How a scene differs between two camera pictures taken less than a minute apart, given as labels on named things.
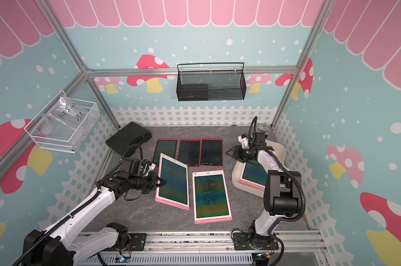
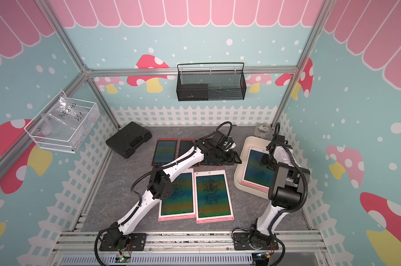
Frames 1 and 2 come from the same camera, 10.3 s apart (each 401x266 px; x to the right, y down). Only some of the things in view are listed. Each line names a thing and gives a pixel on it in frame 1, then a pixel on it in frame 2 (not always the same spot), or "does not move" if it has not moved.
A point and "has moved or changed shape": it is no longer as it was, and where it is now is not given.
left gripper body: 146,183 -> 223,156
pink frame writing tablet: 211,201 does not move
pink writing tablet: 175,192 has moved or changed shape
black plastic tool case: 128,135 does not move
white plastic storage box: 279,151 does not move
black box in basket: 192,92 does not move
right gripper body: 245,155 -> 269,162
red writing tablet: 189,152 does not move
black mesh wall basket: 211,81 does not move
